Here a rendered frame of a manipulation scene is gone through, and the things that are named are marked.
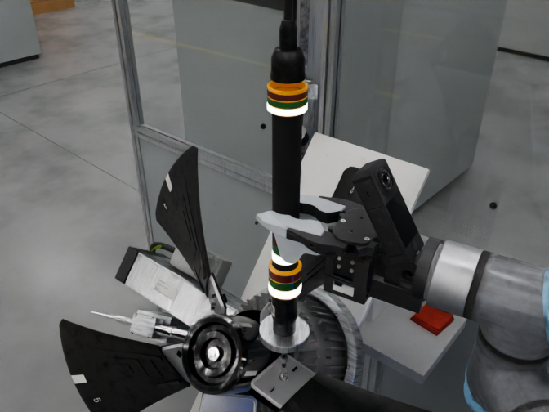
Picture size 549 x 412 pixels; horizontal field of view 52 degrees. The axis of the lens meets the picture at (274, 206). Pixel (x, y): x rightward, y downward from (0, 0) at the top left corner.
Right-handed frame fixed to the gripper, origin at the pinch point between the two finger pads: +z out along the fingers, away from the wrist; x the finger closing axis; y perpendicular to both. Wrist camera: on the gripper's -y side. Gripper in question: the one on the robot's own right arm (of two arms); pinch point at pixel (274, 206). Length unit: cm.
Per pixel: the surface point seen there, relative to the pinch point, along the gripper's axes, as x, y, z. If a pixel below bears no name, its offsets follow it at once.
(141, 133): 91, 52, 107
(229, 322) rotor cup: -0.4, 22.5, 7.2
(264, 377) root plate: -1.4, 29.7, 0.7
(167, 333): 5.9, 39.5, 25.9
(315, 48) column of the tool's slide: 64, 1, 25
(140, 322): 6, 40, 33
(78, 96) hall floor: 281, 150, 359
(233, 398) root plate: -2.7, 36.1, 5.6
